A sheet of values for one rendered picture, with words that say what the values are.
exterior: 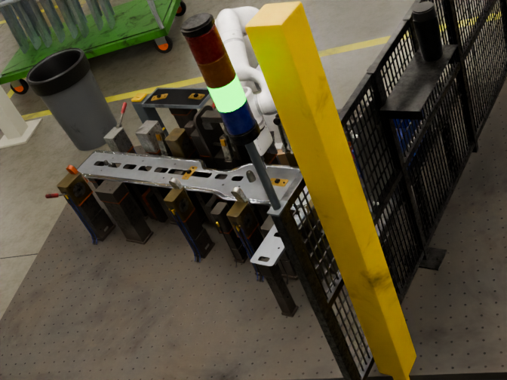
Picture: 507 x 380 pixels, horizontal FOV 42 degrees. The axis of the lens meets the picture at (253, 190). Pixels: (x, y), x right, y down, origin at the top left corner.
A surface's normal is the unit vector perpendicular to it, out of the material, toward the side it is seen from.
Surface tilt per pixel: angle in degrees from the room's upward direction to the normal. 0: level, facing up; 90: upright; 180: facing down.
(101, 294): 0
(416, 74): 0
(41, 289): 0
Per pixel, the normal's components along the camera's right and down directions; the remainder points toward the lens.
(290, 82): -0.48, 0.67
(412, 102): -0.33, -0.73
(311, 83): 0.81, 0.10
